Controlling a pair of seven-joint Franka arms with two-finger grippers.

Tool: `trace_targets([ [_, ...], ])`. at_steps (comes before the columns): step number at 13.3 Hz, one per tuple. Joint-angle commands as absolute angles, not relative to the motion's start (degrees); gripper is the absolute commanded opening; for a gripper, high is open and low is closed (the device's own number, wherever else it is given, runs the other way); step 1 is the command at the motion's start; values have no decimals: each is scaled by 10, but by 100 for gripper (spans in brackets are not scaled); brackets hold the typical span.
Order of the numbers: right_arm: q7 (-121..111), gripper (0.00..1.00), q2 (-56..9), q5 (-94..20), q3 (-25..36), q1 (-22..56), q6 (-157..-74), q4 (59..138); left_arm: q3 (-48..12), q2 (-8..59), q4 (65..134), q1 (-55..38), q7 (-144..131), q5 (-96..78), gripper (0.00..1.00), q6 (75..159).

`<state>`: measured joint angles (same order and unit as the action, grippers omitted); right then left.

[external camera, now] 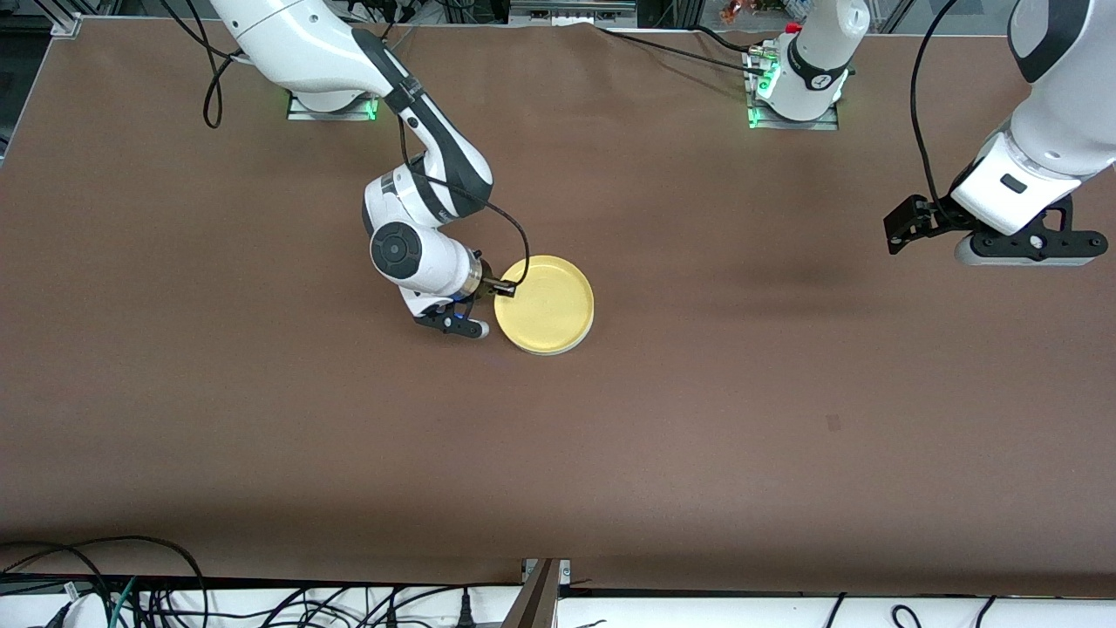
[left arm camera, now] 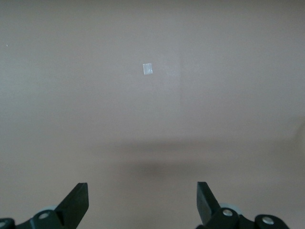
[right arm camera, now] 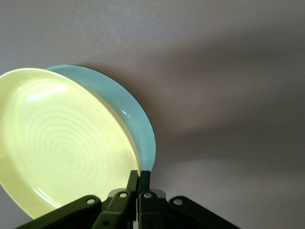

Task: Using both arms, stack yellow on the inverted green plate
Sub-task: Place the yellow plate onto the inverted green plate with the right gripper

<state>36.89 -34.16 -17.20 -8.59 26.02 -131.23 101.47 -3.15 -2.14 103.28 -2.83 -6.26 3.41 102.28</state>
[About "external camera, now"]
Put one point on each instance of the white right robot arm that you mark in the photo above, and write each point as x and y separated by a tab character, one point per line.
296	44

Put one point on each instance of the small metal bracket plate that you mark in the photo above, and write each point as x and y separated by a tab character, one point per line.
565	571

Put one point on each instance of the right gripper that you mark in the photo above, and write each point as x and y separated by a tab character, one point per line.
486	274

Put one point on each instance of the aluminium corner bracket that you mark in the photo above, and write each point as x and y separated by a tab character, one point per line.
68	24

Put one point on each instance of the black plug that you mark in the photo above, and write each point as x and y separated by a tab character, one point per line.
466	615

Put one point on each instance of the orange red small objects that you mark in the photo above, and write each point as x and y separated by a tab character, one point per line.
741	10

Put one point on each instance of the grey metal box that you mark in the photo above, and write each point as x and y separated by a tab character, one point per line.
571	13

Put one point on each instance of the yellow round plate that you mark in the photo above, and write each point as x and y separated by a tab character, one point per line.
549	301

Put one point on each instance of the brown table cover sheet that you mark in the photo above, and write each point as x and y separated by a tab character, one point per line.
697	436

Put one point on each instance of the white board strip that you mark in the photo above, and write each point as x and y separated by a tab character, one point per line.
697	615

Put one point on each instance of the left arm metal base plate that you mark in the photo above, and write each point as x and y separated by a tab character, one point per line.
793	125

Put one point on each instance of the aluminium frame profile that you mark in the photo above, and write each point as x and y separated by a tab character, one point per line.
536	602

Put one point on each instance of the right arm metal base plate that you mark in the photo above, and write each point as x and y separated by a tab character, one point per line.
349	113

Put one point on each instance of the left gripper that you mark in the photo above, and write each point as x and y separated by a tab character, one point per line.
935	215

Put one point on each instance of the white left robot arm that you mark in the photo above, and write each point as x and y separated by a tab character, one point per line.
819	52

